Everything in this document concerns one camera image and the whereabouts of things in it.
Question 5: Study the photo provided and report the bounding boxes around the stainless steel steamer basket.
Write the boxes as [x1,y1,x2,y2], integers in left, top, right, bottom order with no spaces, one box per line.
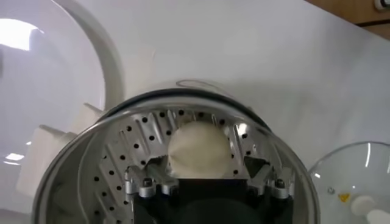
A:
[16,91,321,224]

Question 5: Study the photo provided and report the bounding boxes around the white round plate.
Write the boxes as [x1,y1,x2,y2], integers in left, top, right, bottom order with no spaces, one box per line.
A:
[0,0,126,214]

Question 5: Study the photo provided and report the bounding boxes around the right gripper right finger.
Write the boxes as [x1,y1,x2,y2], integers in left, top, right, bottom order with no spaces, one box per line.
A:
[243,156,296,199]

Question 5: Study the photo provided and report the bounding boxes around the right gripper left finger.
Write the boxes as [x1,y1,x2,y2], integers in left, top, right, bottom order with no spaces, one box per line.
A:
[124,155,180,198]

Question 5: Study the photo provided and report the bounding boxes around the glass lid with white handle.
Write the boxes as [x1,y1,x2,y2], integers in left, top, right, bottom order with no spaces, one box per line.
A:
[307,141,390,224]

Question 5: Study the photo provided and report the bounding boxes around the white steamed baozi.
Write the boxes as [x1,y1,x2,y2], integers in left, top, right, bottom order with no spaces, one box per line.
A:
[167,121,232,180]

